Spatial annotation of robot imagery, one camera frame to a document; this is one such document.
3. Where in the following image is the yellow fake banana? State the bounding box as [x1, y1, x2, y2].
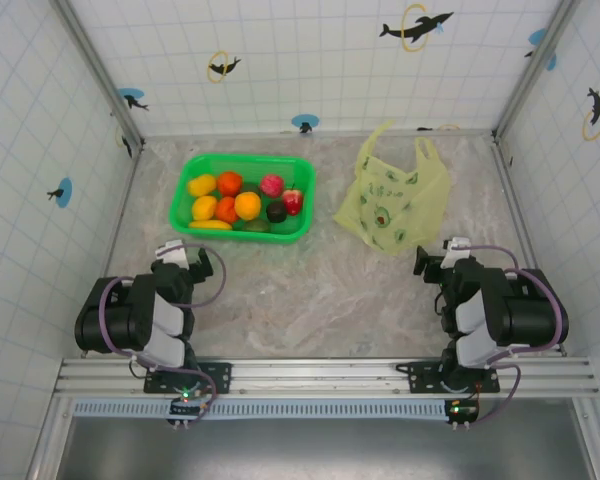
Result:
[187, 219, 233, 232]

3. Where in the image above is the yellow avocado print plastic bag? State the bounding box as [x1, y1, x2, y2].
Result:
[332, 118, 452, 257]

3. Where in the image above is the fake orange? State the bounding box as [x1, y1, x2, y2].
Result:
[233, 191, 262, 222]

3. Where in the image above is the yellow fake lemon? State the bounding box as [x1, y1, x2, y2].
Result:
[187, 173, 218, 197]

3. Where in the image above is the green plastic basket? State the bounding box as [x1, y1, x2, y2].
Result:
[168, 153, 317, 245]

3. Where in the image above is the orange-red fake persimmon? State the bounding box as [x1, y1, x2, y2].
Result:
[216, 171, 244, 197]

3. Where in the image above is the red fake apple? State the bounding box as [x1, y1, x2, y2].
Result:
[281, 188, 305, 217]

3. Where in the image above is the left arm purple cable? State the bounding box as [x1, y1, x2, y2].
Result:
[97, 243, 227, 426]

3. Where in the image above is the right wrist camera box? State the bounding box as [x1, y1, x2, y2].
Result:
[440, 236, 475, 271]

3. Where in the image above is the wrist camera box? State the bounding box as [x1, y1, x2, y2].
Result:
[440, 236, 475, 271]
[154, 239, 189, 270]

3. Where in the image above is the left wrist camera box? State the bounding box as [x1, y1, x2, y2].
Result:
[154, 239, 189, 270]

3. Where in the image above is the aluminium side rail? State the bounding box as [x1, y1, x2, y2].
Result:
[82, 142, 147, 359]
[492, 139, 567, 357]

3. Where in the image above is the blue seal wall sticker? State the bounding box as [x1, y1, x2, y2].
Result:
[46, 177, 74, 209]

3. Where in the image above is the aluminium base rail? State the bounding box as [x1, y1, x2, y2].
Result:
[54, 356, 600, 400]

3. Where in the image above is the blue penguin wall sticker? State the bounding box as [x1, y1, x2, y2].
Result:
[290, 113, 321, 135]

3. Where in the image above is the white slotted cable duct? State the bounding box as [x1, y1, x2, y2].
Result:
[72, 398, 454, 420]

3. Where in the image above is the blue shark wall sticker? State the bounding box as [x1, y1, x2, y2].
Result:
[116, 87, 150, 112]

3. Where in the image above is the aluminium frame post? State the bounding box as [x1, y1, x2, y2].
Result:
[53, 0, 147, 154]
[490, 0, 581, 144]

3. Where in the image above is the small dolphin ring wall sticker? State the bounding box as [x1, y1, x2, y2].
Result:
[207, 49, 243, 84]

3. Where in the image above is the upright dolphin ring sticker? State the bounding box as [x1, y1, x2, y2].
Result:
[581, 87, 600, 142]

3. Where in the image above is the large dolphin ring wall sticker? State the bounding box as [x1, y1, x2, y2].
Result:
[378, 3, 455, 54]

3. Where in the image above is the blue corner wall sticker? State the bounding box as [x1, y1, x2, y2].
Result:
[523, 27, 559, 72]

